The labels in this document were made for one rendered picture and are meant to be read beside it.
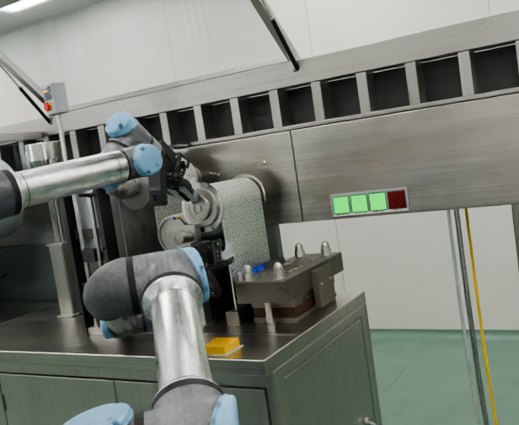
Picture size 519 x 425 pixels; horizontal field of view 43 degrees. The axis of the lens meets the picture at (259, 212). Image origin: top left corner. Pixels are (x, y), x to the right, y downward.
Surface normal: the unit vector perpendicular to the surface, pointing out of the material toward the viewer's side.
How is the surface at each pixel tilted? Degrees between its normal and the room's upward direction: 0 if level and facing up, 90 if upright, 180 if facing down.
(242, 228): 90
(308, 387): 90
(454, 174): 90
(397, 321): 90
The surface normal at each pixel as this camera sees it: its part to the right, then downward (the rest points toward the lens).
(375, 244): -0.49, 0.15
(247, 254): 0.86, -0.08
